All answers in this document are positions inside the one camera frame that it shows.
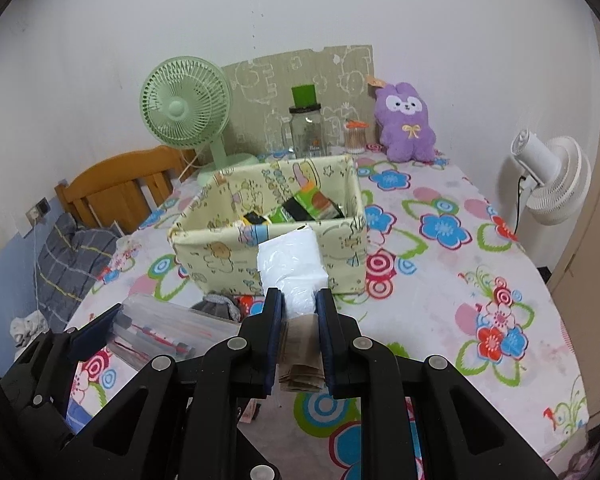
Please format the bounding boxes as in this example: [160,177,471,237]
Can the grey drawstring pouch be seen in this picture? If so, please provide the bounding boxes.
[192,294,242,323]

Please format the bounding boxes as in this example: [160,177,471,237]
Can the white tissue pack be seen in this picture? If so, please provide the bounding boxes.
[257,226,329,318]

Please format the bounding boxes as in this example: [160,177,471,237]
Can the yellow black cartoon packet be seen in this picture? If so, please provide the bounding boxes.
[242,211,271,226]

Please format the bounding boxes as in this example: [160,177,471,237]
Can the green orange tissue pack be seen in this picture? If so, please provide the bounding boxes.
[265,182,344,223]

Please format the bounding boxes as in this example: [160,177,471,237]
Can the white crumpled cloth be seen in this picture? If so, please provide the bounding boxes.
[9,310,48,349]

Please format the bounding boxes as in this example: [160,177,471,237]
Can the brown paper napkins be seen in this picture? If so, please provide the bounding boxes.
[278,314,325,392]

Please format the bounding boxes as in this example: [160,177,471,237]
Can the grey plaid pillow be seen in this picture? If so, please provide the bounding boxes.
[34,212,120,333]

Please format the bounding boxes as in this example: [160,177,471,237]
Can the yellow cartoon fabric storage box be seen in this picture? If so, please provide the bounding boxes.
[169,155,367,295]

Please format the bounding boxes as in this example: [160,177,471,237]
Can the floral tablecloth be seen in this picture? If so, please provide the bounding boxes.
[70,151,590,474]

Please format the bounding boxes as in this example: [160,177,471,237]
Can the wooden bed headboard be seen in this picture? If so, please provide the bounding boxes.
[55,145,197,234]

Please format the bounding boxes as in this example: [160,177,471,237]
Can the glass mason jar mug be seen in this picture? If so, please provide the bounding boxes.
[282,103,327,158]

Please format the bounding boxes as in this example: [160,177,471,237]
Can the white clip fan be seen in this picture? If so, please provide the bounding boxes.
[510,129,592,232]

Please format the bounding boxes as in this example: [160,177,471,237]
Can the green desk fan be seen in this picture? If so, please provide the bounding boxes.
[140,56,258,186]

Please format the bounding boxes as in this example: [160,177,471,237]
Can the toothpick jar orange lid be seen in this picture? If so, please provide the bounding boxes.
[343,120,370,154]

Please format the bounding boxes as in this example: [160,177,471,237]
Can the green cup on jar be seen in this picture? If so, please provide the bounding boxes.
[291,84,317,108]

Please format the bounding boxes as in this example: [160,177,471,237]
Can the purple bunny plush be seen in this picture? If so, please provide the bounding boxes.
[374,82,437,162]

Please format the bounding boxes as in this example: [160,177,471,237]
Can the green cartoon cardboard panel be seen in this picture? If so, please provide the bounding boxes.
[223,44,374,155]

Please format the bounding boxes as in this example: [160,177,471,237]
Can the wall power socket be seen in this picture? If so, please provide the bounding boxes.
[26,197,50,226]

